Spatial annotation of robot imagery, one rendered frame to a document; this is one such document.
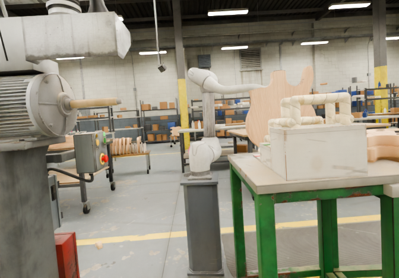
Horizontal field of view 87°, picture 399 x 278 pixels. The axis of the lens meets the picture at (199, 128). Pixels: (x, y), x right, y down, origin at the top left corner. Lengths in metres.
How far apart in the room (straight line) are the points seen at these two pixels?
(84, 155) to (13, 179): 0.30
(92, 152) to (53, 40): 0.55
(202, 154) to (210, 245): 0.66
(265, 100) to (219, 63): 11.28
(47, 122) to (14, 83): 0.18
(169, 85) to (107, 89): 3.39
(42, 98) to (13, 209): 0.42
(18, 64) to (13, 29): 0.12
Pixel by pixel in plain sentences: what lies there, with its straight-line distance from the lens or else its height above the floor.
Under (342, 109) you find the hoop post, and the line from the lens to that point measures 0.86.
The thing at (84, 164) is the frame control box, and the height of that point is 0.97.
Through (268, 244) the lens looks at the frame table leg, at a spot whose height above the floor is 0.72.
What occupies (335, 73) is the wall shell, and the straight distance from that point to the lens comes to 14.59.
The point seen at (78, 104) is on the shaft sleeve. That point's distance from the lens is 0.97.
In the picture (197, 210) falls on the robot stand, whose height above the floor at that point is 0.49.
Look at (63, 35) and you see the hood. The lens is 0.88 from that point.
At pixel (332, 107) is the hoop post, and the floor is 1.16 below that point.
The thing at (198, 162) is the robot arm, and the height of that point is 0.83.
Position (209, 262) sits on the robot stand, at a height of 0.10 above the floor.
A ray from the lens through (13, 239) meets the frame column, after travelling 1.11.
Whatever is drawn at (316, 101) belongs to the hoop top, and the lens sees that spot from 0.81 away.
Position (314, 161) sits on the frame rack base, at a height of 0.99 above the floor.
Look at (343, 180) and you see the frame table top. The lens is 0.85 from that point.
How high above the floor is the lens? 1.16
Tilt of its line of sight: 3 degrees down
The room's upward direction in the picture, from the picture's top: 4 degrees counter-clockwise
